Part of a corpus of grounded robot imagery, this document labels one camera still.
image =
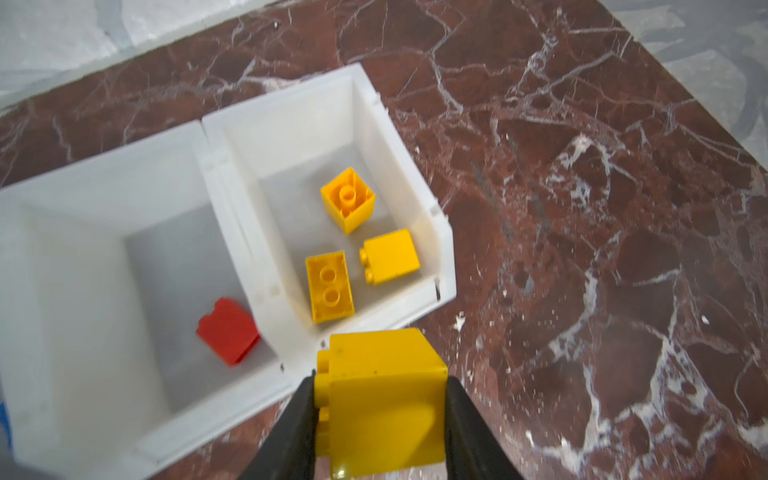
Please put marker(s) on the red square lego brick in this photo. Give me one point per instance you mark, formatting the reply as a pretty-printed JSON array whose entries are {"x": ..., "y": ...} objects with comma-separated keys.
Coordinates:
[{"x": 229, "y": 331}]

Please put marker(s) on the white three-compartment sorting bin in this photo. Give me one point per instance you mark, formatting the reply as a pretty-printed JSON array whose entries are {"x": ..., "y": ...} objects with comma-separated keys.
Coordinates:
[{"x": 108, "y": 264}]

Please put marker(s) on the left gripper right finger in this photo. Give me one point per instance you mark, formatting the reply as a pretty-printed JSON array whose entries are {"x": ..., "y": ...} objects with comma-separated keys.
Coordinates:
[{"x": 471, "y": 449}]

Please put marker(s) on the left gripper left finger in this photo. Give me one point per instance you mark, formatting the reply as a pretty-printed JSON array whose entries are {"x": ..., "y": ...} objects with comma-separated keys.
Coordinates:
[{"x": 289, "y": 451}]

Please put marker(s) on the small yellow lego brick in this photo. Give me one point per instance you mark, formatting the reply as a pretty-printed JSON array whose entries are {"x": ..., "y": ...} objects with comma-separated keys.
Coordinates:
[{"x": 388, "y": 257}]

